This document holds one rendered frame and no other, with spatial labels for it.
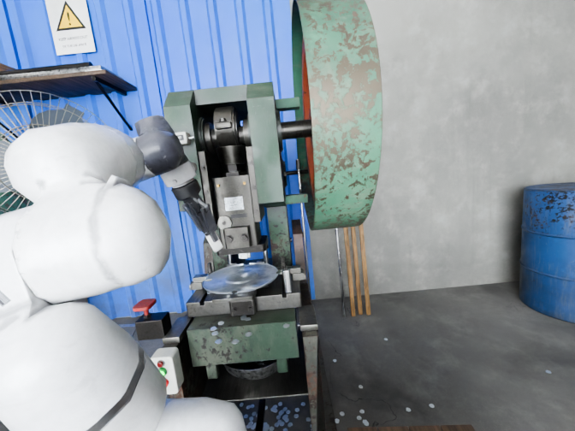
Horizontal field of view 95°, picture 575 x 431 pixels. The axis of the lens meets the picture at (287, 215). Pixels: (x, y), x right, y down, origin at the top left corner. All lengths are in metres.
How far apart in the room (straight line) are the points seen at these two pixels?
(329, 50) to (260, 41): 1.70
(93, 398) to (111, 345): 0.04
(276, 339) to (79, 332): 0.80
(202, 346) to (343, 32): 1.07
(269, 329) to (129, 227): 0.80
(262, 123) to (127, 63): 1.83
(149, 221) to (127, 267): 0.05
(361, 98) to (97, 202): 0.61
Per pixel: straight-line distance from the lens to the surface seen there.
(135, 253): 0.29
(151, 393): 0.39
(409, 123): 2.50
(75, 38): 2.89
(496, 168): 2.86
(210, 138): 1.10
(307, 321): 1.00
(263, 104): 1.00
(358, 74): 0.76
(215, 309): 1.12
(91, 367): 0.32
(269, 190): 0.98
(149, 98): 2.54
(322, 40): 0.80
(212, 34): 2.49
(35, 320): 0.33
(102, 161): 0.38
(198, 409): 0.49
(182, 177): 0.76
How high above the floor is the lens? 1.16
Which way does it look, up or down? 9 degrees down
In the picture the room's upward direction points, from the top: 6 degrees counter-clockwise
